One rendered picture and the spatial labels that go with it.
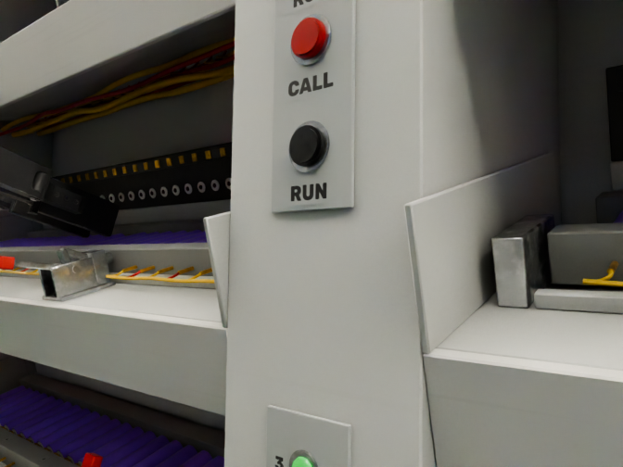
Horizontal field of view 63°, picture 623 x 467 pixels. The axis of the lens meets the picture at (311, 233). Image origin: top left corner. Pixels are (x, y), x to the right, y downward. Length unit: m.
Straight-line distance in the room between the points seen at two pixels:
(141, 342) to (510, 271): 0.19
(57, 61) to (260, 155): 0.23
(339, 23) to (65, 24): 0.24
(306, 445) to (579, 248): 0.13
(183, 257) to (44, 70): 0.18
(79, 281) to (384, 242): 0.25
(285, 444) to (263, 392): 0.02
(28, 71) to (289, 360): 0.33
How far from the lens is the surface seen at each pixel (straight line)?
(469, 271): 0.21
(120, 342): 0.31
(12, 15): 0.90
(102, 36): 0.37
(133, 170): 0.61
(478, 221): 0.22
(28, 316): 0.41
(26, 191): 0.43
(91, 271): 0.39
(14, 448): 0.62
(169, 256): 0.35
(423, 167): 0.18
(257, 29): 0.24
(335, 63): 0.21
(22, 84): 0.47
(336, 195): 0.19
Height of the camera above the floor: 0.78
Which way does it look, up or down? 3 degrees up
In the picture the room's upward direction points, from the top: 1 degrees clockwise
